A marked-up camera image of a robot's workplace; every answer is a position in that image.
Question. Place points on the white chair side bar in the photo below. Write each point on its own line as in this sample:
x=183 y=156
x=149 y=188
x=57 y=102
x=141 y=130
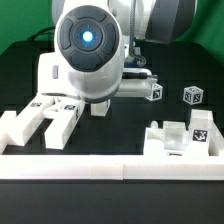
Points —
x=6 y=121

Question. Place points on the white tagged cube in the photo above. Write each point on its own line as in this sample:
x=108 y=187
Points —
x=156 y=93
x=193 y=95

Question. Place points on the white chair seat part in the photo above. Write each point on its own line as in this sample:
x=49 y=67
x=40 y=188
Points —
x=171 y=140

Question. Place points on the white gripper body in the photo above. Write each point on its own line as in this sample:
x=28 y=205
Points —
x=56 y=76

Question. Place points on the white tagged cube near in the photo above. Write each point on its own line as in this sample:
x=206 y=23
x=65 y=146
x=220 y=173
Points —
x=156 y=93

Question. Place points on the white U-shaped fence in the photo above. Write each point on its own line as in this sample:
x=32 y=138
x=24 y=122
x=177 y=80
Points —
x=114 y=167

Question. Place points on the white tagged cube far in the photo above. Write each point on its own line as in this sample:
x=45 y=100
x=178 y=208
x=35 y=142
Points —
x=193 y=95

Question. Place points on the white chair back part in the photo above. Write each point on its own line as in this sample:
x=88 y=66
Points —
x=63 y=112

